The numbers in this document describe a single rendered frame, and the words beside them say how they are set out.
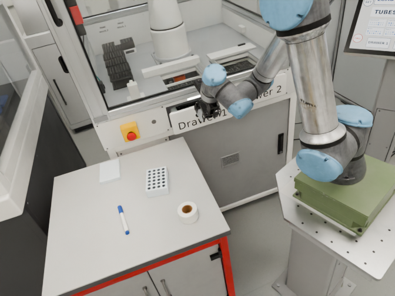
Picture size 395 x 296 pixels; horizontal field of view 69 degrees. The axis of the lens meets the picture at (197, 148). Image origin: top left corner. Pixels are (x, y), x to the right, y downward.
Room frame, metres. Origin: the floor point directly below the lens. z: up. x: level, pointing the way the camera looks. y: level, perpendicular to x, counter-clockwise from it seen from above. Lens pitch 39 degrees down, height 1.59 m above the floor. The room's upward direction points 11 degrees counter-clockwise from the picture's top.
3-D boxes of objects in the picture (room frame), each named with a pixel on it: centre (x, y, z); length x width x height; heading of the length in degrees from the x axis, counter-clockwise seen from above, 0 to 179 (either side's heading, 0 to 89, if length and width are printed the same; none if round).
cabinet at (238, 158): (1.65, 0.01, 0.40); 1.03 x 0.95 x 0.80; 101
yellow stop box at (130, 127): (1.09, 0.28, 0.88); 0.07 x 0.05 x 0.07; 101
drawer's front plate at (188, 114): (1.12, -0.05, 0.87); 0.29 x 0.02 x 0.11; 101
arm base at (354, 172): (0.66, -0.46, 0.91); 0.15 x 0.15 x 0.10
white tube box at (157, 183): (0.84, 0.18, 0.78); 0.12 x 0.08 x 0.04; 0
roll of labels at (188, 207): (0.66, 0.08, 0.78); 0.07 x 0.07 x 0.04
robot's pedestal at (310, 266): (0.65, -0.46, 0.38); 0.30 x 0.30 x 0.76; 34
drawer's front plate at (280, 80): (1.23, -0.35, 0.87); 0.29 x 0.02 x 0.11; 101
